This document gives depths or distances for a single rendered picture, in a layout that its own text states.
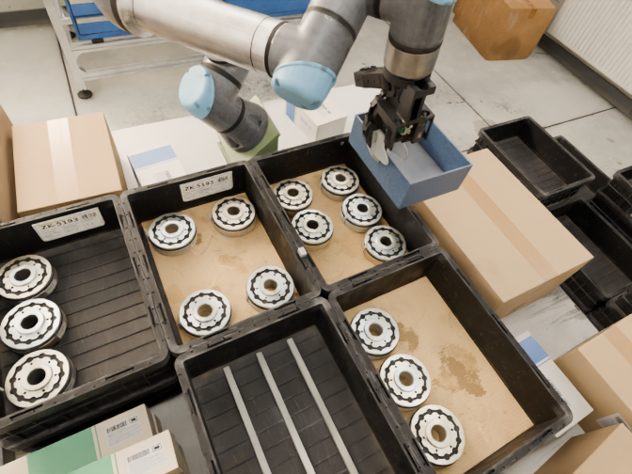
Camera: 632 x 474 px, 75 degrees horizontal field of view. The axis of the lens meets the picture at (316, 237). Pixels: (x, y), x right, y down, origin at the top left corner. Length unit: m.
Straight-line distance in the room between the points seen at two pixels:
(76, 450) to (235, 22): 0.73
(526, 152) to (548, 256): 1.04
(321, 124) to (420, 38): 0.80
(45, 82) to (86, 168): 1.94
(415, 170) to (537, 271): 0.39
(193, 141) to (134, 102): 1.39
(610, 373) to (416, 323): 0.41
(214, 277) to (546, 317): 0.88
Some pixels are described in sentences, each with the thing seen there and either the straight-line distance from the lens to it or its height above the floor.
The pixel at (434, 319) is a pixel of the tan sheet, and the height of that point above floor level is 0.83.
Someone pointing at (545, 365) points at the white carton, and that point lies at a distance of 1.10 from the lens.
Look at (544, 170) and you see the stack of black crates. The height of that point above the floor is 0.49.
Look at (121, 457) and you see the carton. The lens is 0.80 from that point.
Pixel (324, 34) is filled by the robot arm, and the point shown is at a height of 1.38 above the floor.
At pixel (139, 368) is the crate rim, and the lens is 0.77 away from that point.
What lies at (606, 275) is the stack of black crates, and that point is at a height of 0.38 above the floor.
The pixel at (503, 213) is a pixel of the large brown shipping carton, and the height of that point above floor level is 0.90.
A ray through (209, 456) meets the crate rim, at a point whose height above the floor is 0.93.
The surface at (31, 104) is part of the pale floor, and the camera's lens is 2.92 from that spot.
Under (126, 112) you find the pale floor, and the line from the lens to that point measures 2.72.
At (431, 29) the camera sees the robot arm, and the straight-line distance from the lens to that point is 0.60.
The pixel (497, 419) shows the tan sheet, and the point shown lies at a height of 0.83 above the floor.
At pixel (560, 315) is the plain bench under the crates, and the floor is 0.70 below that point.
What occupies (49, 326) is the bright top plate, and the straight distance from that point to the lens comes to 0.94.
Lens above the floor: 1.64
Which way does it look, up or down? 54 degrees down
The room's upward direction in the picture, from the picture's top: 12 degrees clockwise
